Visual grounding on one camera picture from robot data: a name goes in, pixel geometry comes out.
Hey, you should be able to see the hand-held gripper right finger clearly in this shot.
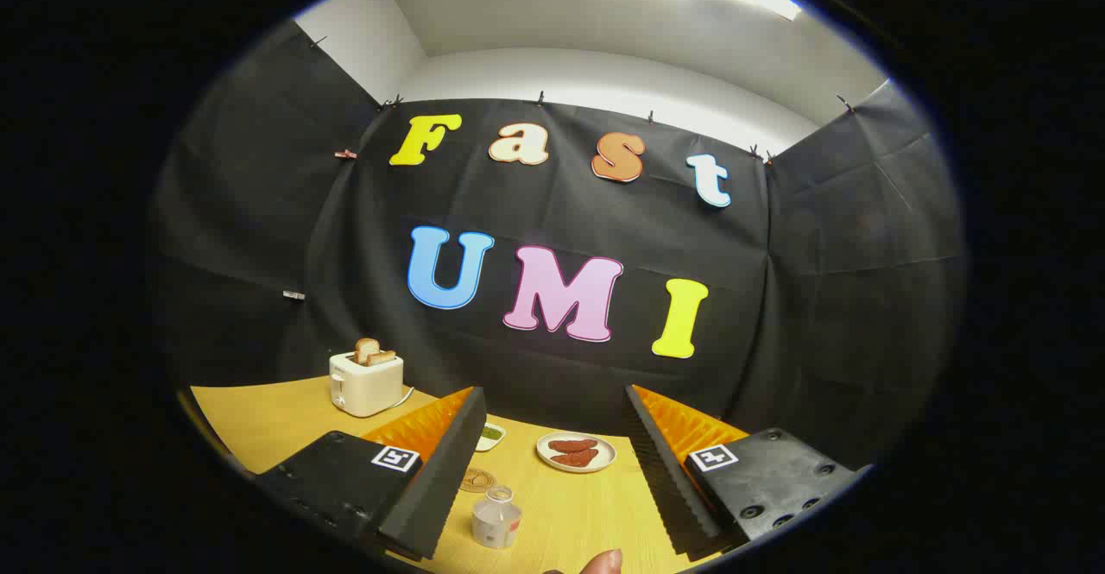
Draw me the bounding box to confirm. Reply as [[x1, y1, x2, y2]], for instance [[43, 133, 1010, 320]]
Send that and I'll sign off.
[[623, 384, 871, 558]]

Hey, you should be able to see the cream toaster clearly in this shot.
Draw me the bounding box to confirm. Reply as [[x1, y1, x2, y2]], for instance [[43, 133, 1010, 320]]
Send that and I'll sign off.
[[329, 351, 405, 419]]

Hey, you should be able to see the clear juice bottle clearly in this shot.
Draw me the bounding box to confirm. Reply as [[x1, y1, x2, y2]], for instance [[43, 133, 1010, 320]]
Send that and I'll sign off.
[[472, 486, 522, 550]]

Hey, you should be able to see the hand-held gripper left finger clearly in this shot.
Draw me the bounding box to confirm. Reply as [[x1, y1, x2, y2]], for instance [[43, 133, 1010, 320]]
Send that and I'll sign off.
[[255, 387, 488, 561]]

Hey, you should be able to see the wooden table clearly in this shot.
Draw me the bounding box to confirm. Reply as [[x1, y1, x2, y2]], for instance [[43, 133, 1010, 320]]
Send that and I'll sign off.
[[190, 375, 752, 574]]

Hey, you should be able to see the round white plate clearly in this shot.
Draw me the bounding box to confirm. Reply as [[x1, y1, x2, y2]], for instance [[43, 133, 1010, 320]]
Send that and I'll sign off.
[[536, 432, 617, 474]]

